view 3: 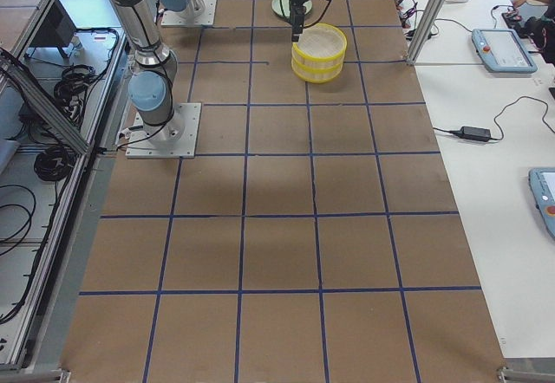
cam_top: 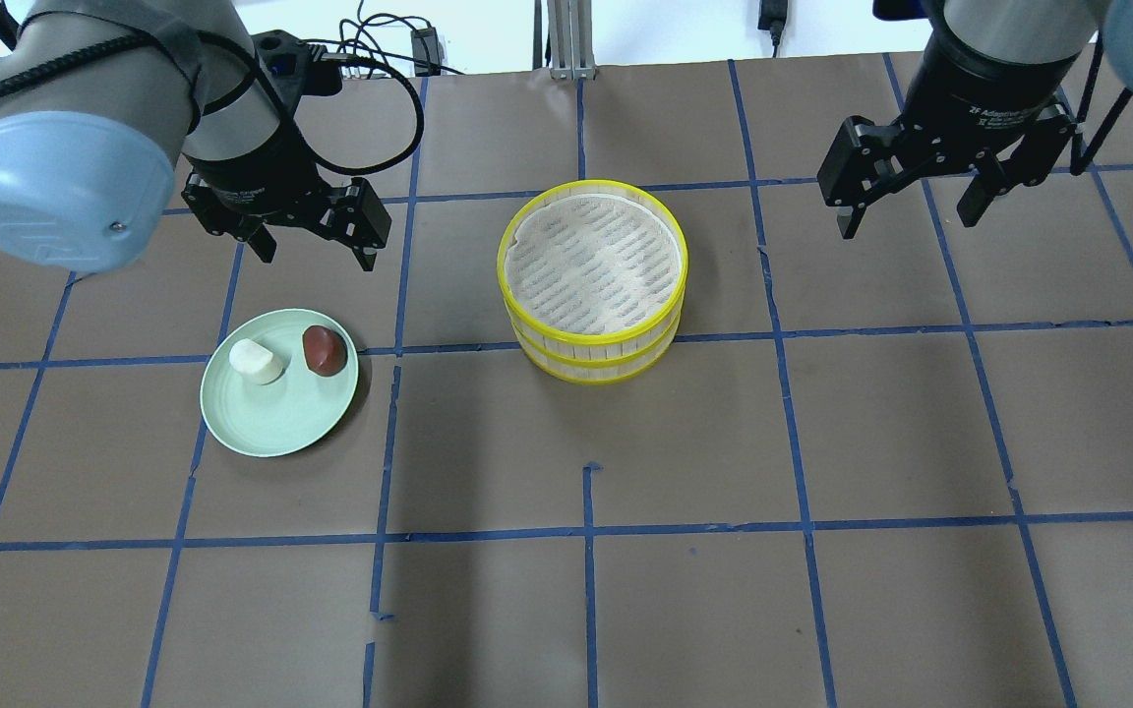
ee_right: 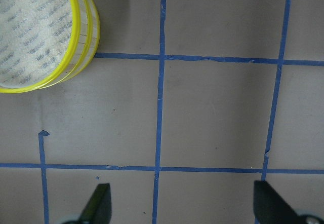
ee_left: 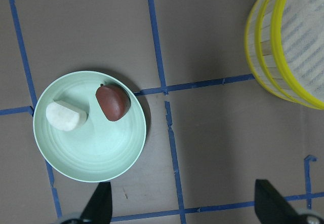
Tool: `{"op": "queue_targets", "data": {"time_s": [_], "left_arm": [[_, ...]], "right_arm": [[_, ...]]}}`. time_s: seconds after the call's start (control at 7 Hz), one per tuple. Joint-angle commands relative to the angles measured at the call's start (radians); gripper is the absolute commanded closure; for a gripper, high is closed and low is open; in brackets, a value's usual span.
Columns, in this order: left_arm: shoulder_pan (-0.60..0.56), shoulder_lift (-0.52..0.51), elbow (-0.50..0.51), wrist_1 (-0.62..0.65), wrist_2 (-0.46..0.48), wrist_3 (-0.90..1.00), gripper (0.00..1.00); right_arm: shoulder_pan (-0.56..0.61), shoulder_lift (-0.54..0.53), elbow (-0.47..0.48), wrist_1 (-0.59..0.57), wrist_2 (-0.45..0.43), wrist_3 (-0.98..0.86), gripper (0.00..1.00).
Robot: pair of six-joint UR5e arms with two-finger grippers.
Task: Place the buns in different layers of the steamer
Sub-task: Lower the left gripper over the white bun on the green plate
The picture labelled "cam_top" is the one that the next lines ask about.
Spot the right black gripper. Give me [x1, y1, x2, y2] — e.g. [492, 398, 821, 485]
[817, 39, 1076, 239]

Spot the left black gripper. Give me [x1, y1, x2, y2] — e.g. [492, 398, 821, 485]
[184, 147, 391, 272]

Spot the brown steamed bun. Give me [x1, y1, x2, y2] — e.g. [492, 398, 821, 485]
[303, 325, 349, 378]

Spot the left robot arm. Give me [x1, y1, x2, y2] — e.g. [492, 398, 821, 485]
[0, 1, 391, 272]

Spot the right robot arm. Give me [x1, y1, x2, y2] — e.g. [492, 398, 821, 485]
[817, 1, 1133, 239]

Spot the white steamed bun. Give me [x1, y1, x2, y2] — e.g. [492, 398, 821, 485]
[225, 339, 286, 386]

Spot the light green plate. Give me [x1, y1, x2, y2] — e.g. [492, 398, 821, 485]
[199, 308, 360, 458]

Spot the black power adapter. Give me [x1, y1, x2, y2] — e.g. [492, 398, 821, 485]
[756, 0, 790, 56]

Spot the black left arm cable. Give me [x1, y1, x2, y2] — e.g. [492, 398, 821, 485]
[0, 0, 445, 178]

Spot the aluminium frame post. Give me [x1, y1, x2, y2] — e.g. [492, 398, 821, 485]
[545, 0, 597, 82]

